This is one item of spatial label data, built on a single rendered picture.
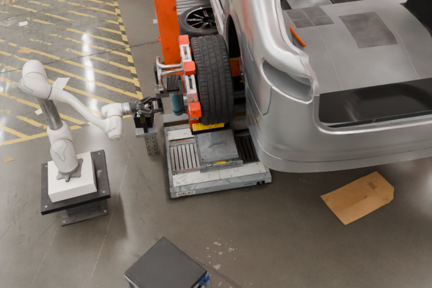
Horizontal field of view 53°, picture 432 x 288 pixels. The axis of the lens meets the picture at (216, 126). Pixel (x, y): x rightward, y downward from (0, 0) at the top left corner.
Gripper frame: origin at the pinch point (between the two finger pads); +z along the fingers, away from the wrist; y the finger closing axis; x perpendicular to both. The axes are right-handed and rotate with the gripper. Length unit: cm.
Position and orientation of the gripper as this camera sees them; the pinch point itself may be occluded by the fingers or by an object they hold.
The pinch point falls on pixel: (159, 104)
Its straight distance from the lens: 314.0
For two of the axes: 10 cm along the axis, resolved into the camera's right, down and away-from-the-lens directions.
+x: -0.6, -7.4, -6.7
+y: 1.5, 6.6, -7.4
